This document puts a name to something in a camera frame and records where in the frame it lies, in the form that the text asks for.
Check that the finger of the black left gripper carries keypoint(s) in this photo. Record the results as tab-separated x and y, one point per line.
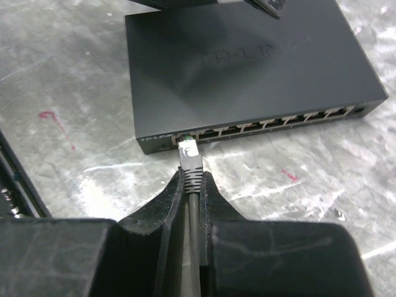
274	8

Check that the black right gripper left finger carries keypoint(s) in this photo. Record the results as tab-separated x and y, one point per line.
140	255

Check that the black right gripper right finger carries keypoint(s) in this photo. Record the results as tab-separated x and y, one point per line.
241	257

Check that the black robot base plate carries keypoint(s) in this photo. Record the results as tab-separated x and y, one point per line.
19	197

